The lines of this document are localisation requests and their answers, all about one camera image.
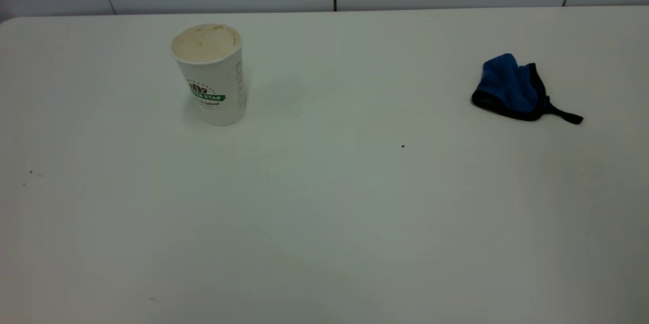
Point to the white paper coffee cup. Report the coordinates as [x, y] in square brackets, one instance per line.
[213, 80]

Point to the blue cloth with black trim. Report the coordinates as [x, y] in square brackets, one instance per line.
[507, 83]

